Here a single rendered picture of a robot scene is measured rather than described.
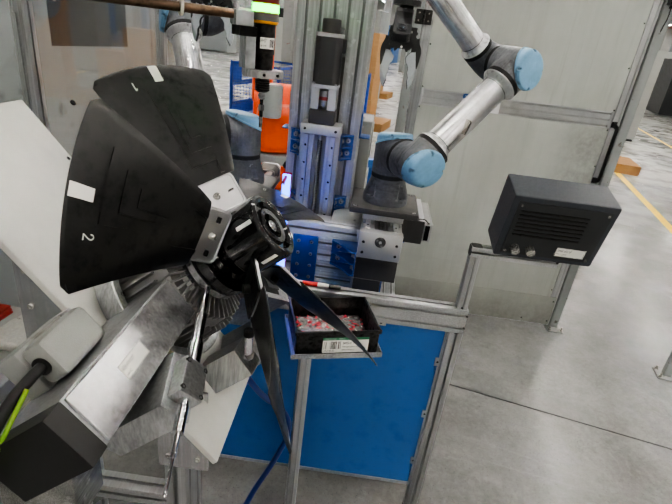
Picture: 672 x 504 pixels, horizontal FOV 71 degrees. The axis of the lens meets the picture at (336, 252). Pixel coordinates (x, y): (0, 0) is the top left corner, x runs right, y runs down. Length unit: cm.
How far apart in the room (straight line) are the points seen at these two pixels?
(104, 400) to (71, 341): 10
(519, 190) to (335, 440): 102
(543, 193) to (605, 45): 166
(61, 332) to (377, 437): 124
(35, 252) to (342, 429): 117
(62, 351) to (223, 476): 138
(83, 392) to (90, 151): 27
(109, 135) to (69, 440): 34
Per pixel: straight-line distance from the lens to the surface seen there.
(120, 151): 64
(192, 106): 93
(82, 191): 60
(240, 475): 199
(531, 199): 126
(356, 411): 165
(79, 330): 71
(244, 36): 85
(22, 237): 85
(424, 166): 141
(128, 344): 70
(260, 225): 78
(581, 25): 282
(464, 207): 284
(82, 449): 61
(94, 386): 64
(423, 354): 151
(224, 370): 94
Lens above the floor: 154
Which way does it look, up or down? 25 degrees down
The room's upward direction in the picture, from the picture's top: 7 degrees clockwise
